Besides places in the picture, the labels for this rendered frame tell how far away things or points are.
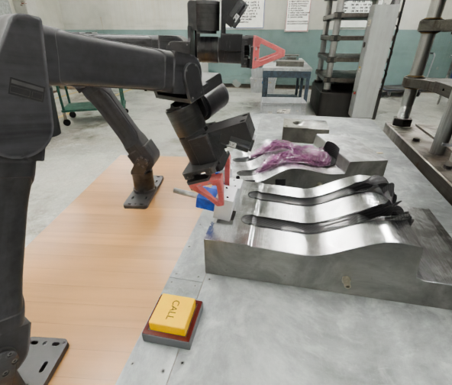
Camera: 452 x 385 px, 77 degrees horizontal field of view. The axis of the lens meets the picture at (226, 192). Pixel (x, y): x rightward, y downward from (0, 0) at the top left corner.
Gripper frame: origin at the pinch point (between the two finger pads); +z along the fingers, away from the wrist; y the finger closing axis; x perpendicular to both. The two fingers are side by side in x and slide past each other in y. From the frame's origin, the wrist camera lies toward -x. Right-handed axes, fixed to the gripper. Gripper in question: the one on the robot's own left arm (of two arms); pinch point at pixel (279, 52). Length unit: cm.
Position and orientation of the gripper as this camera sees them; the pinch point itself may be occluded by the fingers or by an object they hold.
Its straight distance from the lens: 77.3
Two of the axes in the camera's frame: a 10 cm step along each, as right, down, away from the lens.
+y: 0.6, -4.9, 8.7
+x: -0.3, 8.7, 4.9
